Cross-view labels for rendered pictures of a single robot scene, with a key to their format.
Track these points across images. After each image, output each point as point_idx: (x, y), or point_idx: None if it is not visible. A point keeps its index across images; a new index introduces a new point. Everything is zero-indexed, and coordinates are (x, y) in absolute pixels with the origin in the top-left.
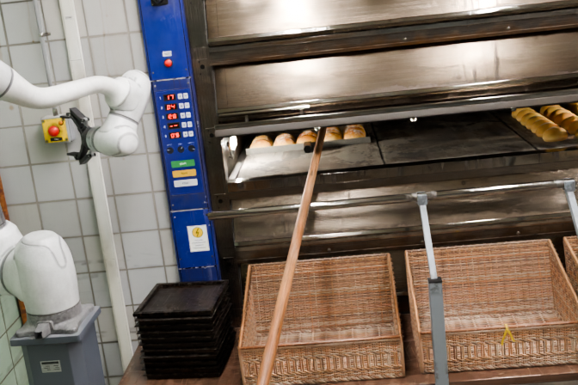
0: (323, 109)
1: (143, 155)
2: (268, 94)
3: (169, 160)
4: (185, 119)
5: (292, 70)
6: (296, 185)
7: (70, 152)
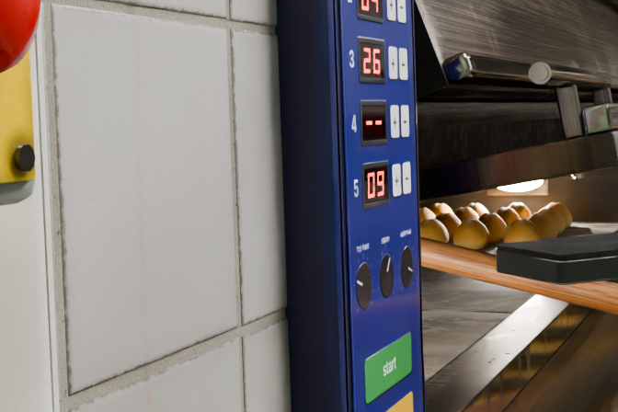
0: (520, 115)
1: (228, 346)
2: (482, 29)
3: (360, 353)
4: (397, 86)
5: None
6: (498, 411)
7: (544, 248)
